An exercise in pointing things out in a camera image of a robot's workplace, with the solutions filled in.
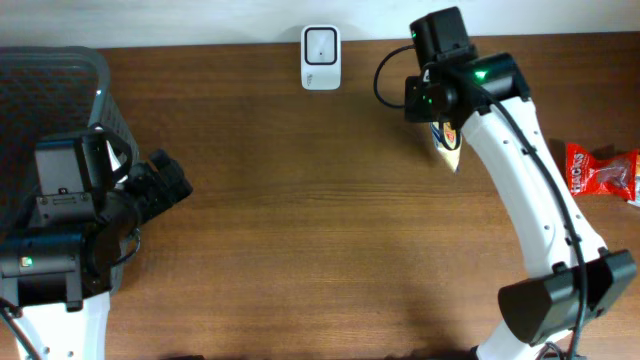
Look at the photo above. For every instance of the grey plastic lattice basket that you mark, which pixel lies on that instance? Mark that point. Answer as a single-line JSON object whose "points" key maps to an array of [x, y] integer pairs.
{"points": [[47, 91]]}

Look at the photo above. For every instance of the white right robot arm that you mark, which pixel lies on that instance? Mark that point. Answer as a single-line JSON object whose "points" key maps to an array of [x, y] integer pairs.
{"points": [[573, 278]]}

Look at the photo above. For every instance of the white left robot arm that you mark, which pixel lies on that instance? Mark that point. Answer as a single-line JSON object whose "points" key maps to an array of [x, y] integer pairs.
{"points": [[62, 260]]}

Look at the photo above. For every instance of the white barcode scanner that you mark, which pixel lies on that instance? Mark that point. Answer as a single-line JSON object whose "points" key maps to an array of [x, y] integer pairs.
{"points": [[320, 57]]}

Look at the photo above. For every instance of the yellow snack bag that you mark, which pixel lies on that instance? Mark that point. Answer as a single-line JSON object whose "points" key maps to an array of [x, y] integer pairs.
{"points": [[447, 142]]}

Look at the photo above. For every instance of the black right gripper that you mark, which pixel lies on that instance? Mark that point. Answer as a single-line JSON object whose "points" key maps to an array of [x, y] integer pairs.
{"points": [[412, 110]]}

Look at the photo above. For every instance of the red Hacks candy bag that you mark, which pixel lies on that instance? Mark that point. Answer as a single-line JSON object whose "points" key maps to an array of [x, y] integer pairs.
{"points": [[586, 175]]}

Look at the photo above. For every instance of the green Kleenex tissue pack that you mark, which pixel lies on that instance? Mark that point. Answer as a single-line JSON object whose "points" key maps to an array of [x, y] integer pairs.
{"points": [[635, 202]]}

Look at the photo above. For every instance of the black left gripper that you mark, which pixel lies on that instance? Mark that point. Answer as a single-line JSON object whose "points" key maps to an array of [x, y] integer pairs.
{"points": [[160, 199]]}

